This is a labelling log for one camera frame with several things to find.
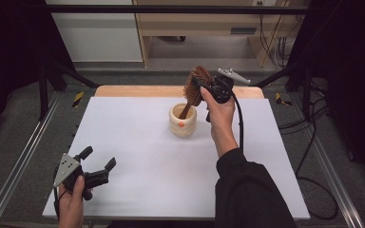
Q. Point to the light wooden table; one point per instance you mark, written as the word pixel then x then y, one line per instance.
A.
pixel 139 91

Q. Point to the black horizontal frame bar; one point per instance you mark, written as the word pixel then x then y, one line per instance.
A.
pixel 171 9

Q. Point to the black frame strut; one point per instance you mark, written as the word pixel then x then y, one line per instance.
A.
pixel 297 76
pixel 60 76

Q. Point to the aluminium rail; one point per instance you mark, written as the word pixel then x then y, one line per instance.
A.
pixel 22 148
pixel 332 177

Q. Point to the white cabinet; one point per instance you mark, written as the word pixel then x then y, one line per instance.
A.
pixel 98 34

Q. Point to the yellow black tape marker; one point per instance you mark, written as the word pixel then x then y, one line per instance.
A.
pixel 280 99
pixel 78 99

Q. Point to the person's dark clothing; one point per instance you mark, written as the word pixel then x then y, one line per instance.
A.
pixel 158 224

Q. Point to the white table mat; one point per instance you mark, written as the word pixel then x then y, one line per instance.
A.
pixel 139 164

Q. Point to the black curtain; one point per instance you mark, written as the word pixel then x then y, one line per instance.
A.
pixel 355 79
pixel 9 63

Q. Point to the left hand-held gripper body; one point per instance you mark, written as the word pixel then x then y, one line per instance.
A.
pixel 66 167

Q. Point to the light wooden desk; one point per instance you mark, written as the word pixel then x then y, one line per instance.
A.
pixel 171 23

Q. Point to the person's right hand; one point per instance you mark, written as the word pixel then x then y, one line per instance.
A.
pixel 221 123

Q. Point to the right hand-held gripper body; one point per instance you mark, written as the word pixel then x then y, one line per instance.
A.
pixel 223 87

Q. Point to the person's left hand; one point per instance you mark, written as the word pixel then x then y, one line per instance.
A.
pixel 71 205

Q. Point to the brown wooden paddle hairbrush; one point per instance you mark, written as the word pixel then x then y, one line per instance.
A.
pixel 196 85

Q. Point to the cream ceramic cup orange dot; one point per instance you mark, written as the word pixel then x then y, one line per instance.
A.
pixel 182 125

